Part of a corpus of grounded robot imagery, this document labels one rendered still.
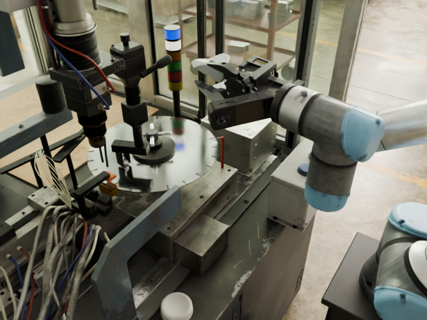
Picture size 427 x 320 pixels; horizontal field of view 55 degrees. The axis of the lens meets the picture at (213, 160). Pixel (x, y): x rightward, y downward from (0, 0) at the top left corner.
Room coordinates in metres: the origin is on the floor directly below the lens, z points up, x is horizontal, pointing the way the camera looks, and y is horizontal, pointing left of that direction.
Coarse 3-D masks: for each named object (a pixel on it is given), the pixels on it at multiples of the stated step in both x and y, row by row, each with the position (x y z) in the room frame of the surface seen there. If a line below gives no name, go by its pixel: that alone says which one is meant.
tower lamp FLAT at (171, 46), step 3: (165, 39) 1.14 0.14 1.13; (165, 42) 1.15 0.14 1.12; (168, 42) 1.13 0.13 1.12; (171, 42) 1.13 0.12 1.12; (174, 42) 1.13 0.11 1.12; (177, 42) 1.14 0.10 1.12; (168, 45) 1.14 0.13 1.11; (171, 45) 1.13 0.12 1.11; (174, 45) 1.13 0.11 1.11; (177, 45) 1.14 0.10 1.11; (180, 45) 1.15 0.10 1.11; (168, 48) 1.14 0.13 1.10; (171, 48) 1.13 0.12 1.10; (174, 48) 1.13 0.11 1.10; (177, 48) 1.14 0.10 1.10; (180, 48) 1.15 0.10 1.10
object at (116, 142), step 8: (136, 128) 0.77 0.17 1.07; (136, 136) 0.77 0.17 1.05; (112, 144) 0.78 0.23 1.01; (120, 144) 0.78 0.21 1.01; (128, 144) 0.78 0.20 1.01; (136, 144) 0.77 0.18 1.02; (144, 144) 0.78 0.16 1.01; (120, 152) 0.77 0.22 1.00; (128, 152) 0.77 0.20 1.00; (136, 152) 0.77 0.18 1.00; (144, 152) 0.76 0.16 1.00; (120, 160) 0.77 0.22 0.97; (128, 160) 0.78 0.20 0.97
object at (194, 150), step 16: (112, 128) 0.95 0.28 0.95; (128, 128) 0.95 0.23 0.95; (144, 128) 0.95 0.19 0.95; (160, 128) 0.95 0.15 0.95; (176, 128) 0.95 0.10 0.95; (192, 128) 0.95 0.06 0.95; (176, 144) 0.87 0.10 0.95; (192, 144) 0.87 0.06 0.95; (208, 144) 0.87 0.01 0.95; (96, 160) 0.80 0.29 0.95; (112, 160) 0.80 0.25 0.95; (176, 160) 0.80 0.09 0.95; (192, 160) 0.80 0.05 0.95; (208, 160) 0.80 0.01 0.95; (128, 176) 0.74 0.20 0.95; (144, 176) 0.74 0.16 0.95; (160, 176) 0.74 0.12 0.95; (176, 176) 0.74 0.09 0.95; (192, 176) 0.74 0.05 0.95; (144, 192) 0.69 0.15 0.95
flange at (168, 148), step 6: (144, 138) 0.88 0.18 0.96; (162, 138) 0.88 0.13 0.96; (168, 138) 0.89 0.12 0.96; (156, 144) 0.84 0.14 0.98; (162, 144) 0.85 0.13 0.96; (168, 144) 0.86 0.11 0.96; (174, 144) 0.86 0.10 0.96; (150, 150) 0.83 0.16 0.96; (156, 150) 0.83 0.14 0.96; (162, 150) 0.83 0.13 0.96; (168, 150) 0.83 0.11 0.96; (174, 150) 0.84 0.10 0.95; (138, 156) 0.81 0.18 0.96; (144, 156) 0.81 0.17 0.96; (150, 156) 0.81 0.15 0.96; (156, 156) 0.81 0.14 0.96; (162, 156) 0.81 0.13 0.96; (168, 156) 0.82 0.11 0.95; (150, 162) 0.80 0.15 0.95
